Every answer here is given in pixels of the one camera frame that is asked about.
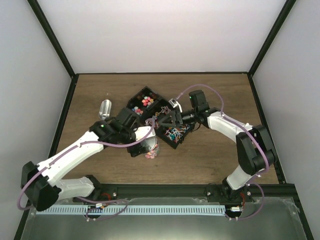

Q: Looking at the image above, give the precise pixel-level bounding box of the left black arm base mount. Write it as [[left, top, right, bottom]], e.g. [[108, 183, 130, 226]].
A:
[[83, 184, 115, 201]]

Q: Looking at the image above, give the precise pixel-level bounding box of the black three-compartment candy tray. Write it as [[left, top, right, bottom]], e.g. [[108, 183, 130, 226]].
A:
[[126, 86, 195, 149]]

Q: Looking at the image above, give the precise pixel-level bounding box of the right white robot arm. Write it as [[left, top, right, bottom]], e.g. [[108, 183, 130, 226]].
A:
[[159, 90, 279, 202]]

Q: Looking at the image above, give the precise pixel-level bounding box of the metal candy scoop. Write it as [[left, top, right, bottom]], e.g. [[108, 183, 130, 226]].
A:
[[98, 99, 112, 120]]

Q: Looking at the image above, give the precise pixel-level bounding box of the light blue slotted cable duct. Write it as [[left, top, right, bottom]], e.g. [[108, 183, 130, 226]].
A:
[[37, 205, 226, 216]]

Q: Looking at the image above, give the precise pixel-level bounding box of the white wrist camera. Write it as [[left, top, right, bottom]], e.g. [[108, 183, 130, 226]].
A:
[[168, 98, 183, 113], [134, 126, 156, 141]]

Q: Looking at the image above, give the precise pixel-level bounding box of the pile of rainbow lollipops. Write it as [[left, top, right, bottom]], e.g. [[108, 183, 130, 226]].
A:
[[145, 106, 171, 129]]

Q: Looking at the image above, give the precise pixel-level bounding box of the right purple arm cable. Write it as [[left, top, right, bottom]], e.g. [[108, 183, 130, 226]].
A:
[[174, 84, 271, 222]]

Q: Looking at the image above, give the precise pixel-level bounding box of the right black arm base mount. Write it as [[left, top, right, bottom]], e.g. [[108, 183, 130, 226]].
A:
[[204, 183, 252, 204]]

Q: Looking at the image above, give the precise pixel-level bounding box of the pile of star candies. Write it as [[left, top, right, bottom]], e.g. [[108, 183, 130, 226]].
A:
[[130, 93, 157, 116]]

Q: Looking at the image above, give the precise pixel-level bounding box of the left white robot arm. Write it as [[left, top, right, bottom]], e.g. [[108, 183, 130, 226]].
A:
[[20, 108, 156, 212]]

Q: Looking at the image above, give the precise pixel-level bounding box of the pile of white-stick lollipops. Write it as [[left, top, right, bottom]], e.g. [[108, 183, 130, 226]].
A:
[[164, 125, 188, 144]]

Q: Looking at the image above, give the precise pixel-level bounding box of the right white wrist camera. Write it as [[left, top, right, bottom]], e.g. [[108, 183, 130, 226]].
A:
[[168, 98, 183, 113]]

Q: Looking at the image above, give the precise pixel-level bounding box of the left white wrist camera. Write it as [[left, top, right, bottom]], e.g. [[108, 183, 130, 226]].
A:
[[134, 126, 156, 141]]

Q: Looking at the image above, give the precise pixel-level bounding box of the clear glass jar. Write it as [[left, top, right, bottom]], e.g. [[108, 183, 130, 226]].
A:
[[144, 138, 160, 159]]

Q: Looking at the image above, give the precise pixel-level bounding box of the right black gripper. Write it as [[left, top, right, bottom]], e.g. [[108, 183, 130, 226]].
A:
[[159, 108, 199, 129]]

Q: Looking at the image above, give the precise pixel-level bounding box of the round metal jar lid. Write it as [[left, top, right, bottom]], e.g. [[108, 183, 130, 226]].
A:
[[140, 136, 158, 152]]

